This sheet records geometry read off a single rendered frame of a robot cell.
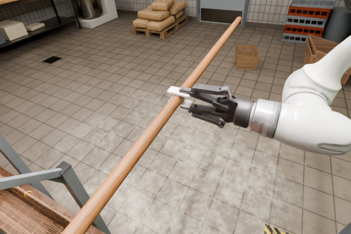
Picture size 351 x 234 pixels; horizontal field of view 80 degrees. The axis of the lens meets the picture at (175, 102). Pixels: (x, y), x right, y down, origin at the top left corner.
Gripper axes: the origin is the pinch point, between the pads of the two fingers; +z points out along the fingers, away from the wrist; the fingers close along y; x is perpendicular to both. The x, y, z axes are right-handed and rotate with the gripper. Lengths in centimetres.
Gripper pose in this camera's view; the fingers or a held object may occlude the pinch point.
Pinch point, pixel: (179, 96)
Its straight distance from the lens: 60.7
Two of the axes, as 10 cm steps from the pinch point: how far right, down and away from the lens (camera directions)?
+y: 0.5, 7.9, 6.1
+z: -9.0, -2.3, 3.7
